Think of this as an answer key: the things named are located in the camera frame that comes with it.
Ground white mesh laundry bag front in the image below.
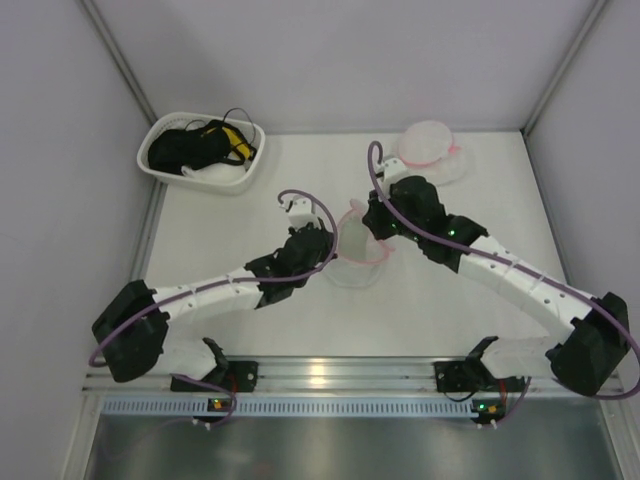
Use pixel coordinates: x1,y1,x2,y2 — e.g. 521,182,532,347
322,199,395,288

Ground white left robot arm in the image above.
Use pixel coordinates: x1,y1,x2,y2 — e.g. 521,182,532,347
92,223,336,390

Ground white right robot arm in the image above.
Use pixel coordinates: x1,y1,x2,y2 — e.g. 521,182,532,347
364,175,631,397

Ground white plastic laundry basket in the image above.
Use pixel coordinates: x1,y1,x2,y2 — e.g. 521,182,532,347
137,107,266,195

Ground yellow black garment in basket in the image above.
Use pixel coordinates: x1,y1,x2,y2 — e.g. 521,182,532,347
204,123,255,162

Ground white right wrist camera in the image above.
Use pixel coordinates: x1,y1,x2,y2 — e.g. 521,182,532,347
375,156,411,185

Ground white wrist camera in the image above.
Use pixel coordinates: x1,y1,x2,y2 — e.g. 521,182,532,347
375,156,411,185
280,194,320,231

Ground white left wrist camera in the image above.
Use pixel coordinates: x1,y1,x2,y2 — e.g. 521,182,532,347
280,194,320,231

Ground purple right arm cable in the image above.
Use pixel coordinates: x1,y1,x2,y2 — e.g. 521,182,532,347
367,140,640,426

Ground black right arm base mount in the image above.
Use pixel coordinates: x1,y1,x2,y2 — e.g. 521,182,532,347
433,360,526,394

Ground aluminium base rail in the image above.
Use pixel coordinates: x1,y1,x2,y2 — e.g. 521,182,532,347
82,354,624,399

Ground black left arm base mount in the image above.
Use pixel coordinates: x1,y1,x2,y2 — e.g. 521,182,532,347
170,360,259,393

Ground aluminium corner post right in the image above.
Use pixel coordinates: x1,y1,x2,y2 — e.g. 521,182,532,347
520,0,612,140

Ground aluminium corner post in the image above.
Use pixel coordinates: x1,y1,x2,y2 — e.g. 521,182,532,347
77,0,158,125
520,0,612,140

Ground grey slotted cable duct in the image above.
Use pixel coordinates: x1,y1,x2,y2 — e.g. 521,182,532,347
102,396,478,418

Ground aluminium corner post left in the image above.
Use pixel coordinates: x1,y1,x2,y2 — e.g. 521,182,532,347
77,0,158,125

